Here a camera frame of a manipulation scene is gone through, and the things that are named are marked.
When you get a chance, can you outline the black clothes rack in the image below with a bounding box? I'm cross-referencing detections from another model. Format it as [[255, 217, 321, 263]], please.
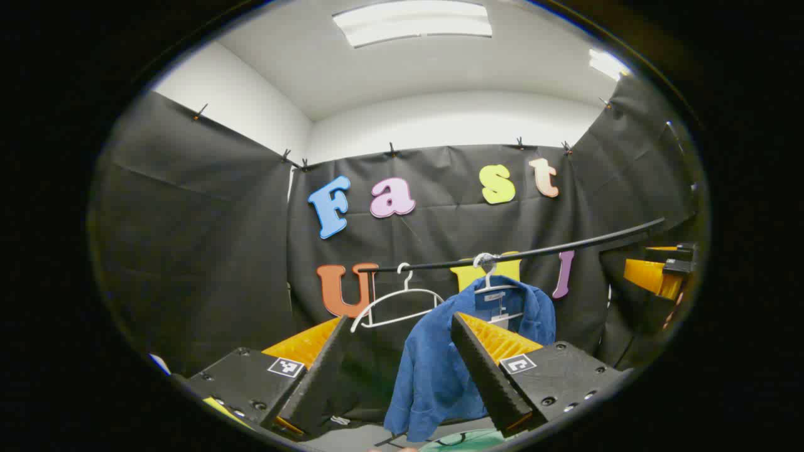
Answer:
[[374, 217, 665, 315]]

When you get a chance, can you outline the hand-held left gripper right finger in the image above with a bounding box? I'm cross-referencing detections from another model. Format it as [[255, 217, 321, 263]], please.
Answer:
[[450, 312, 626, 439]]

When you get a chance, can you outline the small ceiling light panel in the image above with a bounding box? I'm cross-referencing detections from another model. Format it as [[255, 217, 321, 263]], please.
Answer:
[[589, 48, 631, 81]]

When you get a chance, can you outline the white clothes hanger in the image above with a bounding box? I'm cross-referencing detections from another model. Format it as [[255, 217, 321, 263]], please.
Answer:
[[472, 252, 525, 327]]

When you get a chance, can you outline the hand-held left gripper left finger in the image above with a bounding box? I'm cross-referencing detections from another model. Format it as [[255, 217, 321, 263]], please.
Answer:
[[170, 316, 352, 440]]

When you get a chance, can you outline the blue corduroy jacket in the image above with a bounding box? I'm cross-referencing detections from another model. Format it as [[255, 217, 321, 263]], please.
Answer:
[[383, 275, 557, 443]]

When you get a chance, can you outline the empty white hanger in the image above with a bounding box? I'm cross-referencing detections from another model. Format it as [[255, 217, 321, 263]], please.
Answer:
[[350, 262, 445, 333]]

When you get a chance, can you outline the row of black cloth clips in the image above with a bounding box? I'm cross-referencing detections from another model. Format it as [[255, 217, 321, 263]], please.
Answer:
[[192, 97, 613, 173]]

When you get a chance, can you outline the black backdrop cloth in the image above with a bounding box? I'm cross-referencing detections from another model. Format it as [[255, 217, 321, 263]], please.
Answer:
[[88, 74, 707, 428]]

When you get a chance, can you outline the pale green laundry hamper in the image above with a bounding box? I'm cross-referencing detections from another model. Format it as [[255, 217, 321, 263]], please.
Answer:
[[418, 428, 503, 452]]

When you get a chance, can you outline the large ceiling light panel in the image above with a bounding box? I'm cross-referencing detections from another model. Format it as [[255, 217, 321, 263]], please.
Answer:
[[332, 0, 494, 49]]

